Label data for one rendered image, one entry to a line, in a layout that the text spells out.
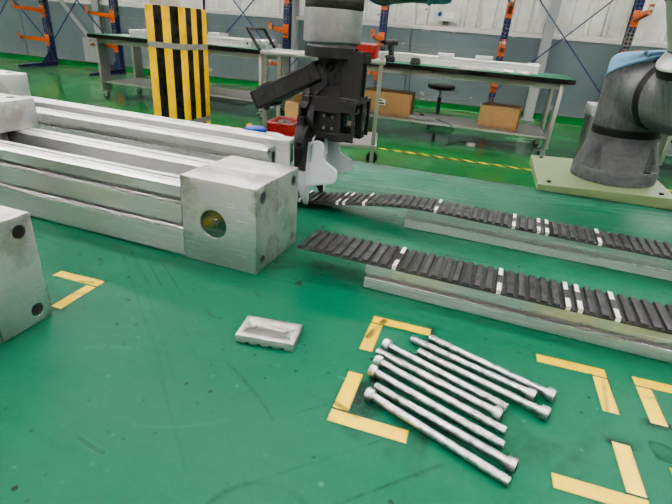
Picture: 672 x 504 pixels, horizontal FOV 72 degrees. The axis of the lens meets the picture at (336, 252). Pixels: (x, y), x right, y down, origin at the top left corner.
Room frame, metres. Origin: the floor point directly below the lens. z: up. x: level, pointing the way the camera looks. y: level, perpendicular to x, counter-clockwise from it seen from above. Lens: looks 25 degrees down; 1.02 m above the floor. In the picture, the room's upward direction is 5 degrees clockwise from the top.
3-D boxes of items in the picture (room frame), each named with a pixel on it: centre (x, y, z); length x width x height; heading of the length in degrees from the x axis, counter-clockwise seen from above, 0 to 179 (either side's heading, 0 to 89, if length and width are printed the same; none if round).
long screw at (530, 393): (0.30, -0.11, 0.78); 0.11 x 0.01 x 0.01; 54
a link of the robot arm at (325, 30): (0.67, 0.03, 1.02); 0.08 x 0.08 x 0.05
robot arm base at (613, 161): (0.92, -0.53, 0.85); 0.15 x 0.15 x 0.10
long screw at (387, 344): (0.29, -0.09, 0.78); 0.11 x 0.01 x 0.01; 54
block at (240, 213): (0.50, 0.11, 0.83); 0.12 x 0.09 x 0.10; 161
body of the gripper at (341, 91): (0.66, 0.02, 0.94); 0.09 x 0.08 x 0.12; 71
